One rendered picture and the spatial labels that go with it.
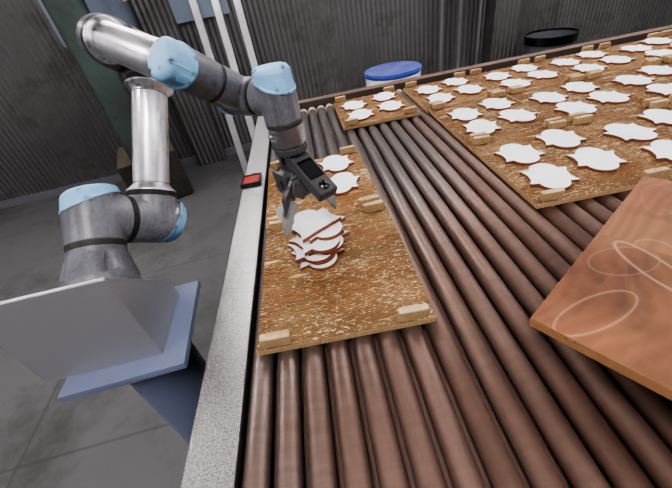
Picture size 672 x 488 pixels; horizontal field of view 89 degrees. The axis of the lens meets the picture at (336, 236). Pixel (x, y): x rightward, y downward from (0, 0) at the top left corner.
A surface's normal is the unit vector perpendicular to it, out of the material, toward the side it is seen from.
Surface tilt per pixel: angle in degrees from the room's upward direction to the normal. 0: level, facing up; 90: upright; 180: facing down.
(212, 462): 0
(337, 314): 0
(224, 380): 0
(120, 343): 90
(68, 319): 90
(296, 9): 90
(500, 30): 90
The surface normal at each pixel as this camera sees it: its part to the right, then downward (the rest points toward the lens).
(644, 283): -0.16, -0.79
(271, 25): 0.21, 0.57
